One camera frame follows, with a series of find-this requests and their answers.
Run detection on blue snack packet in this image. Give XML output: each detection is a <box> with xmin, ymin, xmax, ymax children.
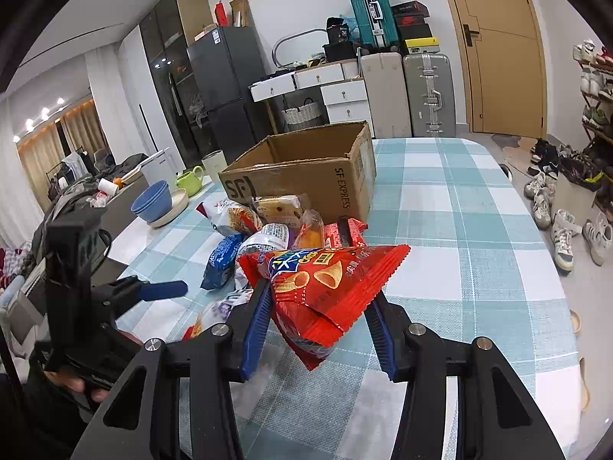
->
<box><xmin>200</xmin><ymin>235</ymin><xmax>250</xmax><ymax>291</ymax></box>

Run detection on silver suitcase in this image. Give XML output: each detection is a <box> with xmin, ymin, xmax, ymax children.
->
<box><xmin>402</xmin><ymin>53</ymin><xmax>457</xmax><ymax>137</ymax></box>

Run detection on rows of stored shoes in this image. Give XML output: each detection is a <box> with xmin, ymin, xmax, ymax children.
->
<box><xmin>572</xmin><ymin>38</ymin><xmax>613</xmax><ymax>192</ymax></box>

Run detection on small open cardboard box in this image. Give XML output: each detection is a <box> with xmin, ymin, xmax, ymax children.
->
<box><xmin>229</xmin><ymin>0</ymin><xmax>254</xmax><ymax>28</ymax></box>

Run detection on black bag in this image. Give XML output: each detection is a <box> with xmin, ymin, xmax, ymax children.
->
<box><xmin>323</xmin><ymin>42</ymin><xmax>366</xmax><ymax>63</ymax></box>

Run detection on black printed package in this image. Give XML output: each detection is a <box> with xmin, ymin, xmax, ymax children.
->
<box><xmin>326</xmin><ymin>16</ymin><xmax>355</xmax><ymax>44</ymax></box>

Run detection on brown cardboard box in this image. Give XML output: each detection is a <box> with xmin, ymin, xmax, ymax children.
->
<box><xmin>218</xmin><ymin>121</ymin><xmax>377</xmax><ymax>223</ymax></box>

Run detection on plain black shoe box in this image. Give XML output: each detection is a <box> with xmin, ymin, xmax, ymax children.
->
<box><xmin>397</xmin><ymin>24</ymin><xmax>436</xmax><ymax>42</ymax></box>

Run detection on white purple snack bag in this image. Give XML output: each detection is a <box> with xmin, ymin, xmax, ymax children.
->
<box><xmin>237</xmin><ymin>223</ymin><xmax>290</xmax><ymax>279</ymax></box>

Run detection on clear bread packet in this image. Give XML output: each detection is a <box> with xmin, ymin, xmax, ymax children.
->
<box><xmin>251</xmin><ymin>194</ymin><xmax>312</xmax><ymax>228</ymax></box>

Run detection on white red snack packet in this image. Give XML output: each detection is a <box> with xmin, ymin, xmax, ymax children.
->
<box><xmin>196</xmin><ymin>196</ymin><xmax>264</xmax><ymax>238</ymax></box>

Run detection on beige curtains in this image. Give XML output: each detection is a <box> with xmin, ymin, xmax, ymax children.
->
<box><xmin>16</xmin><ymin>100</ymin><xmax>108</xmax><ymax>197</ymax></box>

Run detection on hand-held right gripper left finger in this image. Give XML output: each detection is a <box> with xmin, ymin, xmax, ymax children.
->
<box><xmin>71</xmin><ymin>279</ymin><xmax>275</xmax><ymax>460</ymax></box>

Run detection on clear orange snack packet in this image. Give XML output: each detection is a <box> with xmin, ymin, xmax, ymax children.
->
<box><xmin>292</xmin><ymin>208</ymin><xmax>326</xmax><ymax>250</ymax></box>

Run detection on checked tablecloth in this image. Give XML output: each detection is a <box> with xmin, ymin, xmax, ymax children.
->
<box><xmin>115</xmin><ymin>136</ymin><xmax>582</xmax><ymax>460</ymax></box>

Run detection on small red snack packet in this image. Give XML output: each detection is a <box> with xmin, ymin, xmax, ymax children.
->
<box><xmin>323</xmin><ymin>218</ymin><xmax>369</xmax><ymax>250</ymax></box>

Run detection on wicker basket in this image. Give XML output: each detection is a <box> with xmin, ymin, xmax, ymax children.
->
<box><xmin>282</xmin><ymin>97</ymin><xmax>327</xmax><ymax>131</ymax></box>

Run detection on wooden shoe rack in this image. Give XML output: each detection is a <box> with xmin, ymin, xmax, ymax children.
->
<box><xmin>572</xmin><ymin>38</ymin><xmax>613</xmax><ymax>221</ymax></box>

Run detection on beige bowl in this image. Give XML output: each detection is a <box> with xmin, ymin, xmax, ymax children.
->
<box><xmin>146</xmin><ymin>189</ymin><xmax>190</xmax><ymax>229</ymax></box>

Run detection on dark grey fridge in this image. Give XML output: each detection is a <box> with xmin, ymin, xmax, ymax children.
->
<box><xmin>186</xmin><ymin>25</ymin><xmax>283</xmax><ymax>154</ymax></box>

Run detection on dark clothes pile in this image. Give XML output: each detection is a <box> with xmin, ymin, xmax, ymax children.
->
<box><xmin>45</xmin><ymin>148</ymin><xmax>149</xmax><ymax>216</ymax></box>

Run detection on flat black shoe box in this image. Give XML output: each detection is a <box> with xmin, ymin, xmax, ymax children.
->
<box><xmin>390</xmin><ymin>1</ymin><xmax>429</xmax><ymax>16</ymax></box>

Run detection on tan wooden door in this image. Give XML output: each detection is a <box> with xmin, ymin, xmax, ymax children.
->
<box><xmin>433</xmin><ymin>0</ymin><xmax>549</xmax><ymax>140</ymax></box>

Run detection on yellow black shoe box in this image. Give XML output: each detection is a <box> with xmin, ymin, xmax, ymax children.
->
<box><xmin>402</xmin><ymin>37</ymin><xmax>441</xmax><ymax>56</ymax></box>

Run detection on red cone snack bag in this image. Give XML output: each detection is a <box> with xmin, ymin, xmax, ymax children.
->
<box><xmin>237</xmin><ymin>244</ymin><xmax>413</xmax><ymax>371</ymax></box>

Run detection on beige round mat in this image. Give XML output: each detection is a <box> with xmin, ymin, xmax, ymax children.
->
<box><xmin>500</xmin><ymin>136</ymin><xmax>551</xmax><ymax>183</ymax></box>

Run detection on teal suitcase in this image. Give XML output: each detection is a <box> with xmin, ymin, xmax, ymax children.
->
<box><xmin>346</xmin><ymin>0</ymin><xmax>400</xmax><ymax>49</ymax></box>

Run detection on dark glass cabinet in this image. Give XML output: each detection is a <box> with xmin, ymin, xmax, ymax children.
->
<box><xmin>139</xmin><ymin>0</ymin><xmax>216</xmax><ymax>168</ymax></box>

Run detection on white orange snack packet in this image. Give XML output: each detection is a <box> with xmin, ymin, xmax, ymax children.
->
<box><xmin>184</xmin><ymin>287</ymin><xmax>257</xmax><ymax>341</ymax></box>

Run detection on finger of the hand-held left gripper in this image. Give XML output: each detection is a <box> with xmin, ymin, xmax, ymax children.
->
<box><xmin>98</xmin><ymin>275</ymin><xmax>188</xmax><ymax>319</ymax></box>

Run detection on blue bowl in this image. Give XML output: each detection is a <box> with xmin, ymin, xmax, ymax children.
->
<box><xmin>130</xmin><ymin>181</ymin><xmax>172</xmax><ymax>214</ymax></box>
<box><xmin>133</xmin><ymin>206</ymin><xmax>173</xmax><ymax>224</ymax></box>

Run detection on white kettle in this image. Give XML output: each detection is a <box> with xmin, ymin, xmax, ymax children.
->
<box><xmin>139</xmin><ymin>148</ymin><xmax>179</xmax><ymax>187</ymax></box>

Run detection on scattered loose shoes group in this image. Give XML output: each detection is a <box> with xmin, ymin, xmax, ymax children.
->
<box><xmin>524</xmin><ymin>139</ymin><xmax>613</xmax><ymax>274</ymax></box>

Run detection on beige suitcase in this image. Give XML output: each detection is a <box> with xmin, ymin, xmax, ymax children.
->
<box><xmin>359</xmin><ymin>52</ymin><xmax>413</xmax><ymax>140</ymax></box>

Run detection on green mug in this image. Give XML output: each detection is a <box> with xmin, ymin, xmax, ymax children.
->
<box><xmin>175</xmin><ymin>165</ymin><xmax>204</xmax><ymax>197</ymax></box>

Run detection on metal framed mirror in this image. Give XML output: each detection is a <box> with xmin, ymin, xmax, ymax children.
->
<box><xmin>272</xmin><ymin>29</ymin><xmax>329</xmax><ymax>68</ymax></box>

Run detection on person's left hand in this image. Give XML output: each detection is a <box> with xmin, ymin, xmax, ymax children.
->
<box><xmin>54</xmin><ymin>373</ymin><xmax>111</xmax><ymax>404</ymax></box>

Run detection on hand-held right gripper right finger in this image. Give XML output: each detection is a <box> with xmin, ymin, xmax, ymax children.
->
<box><xmin>361</xmin><ymin>292</ymin><xmax>568</xmax><ymax>460</ymax></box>

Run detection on white drawer dresser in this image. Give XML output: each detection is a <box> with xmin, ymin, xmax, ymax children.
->
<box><xmin>249</xmin><ymin>60</ymin><xmax>372</xmax><ymax>128</ymax></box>

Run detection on beige tumbler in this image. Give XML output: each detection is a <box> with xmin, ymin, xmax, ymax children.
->
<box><xmin>201</xmin><ymin>150</ymin><xmax>228</xmax><ymax>183</ymax></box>

